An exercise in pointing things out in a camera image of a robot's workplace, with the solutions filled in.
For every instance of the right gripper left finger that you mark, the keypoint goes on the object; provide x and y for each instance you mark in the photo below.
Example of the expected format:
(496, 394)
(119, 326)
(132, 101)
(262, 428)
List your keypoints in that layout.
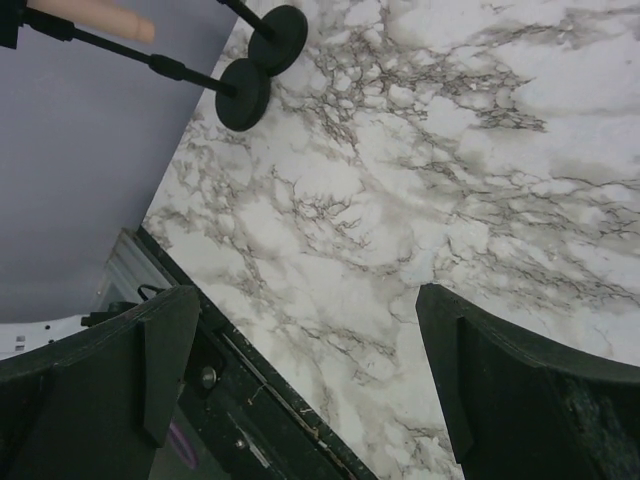
(98, 404)

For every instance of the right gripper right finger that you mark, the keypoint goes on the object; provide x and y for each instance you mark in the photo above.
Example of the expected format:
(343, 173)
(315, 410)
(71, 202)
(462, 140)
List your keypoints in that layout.
(518, 405)

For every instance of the black clip mic stand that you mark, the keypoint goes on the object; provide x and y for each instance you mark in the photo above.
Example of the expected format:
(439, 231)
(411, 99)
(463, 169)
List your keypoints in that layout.
(242, 93)

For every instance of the beige microphone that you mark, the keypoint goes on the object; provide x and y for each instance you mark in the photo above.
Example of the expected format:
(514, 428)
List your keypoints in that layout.
(103, 16)

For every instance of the black shock-mount mic stand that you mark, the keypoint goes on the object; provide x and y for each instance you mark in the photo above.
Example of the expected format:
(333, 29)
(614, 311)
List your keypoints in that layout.
(278, 38)

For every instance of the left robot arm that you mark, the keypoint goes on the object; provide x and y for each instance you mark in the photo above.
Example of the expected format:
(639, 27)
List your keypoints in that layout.
(19, 338)

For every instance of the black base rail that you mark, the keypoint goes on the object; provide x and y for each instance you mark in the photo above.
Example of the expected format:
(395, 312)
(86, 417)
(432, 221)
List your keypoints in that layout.
(249, 418)

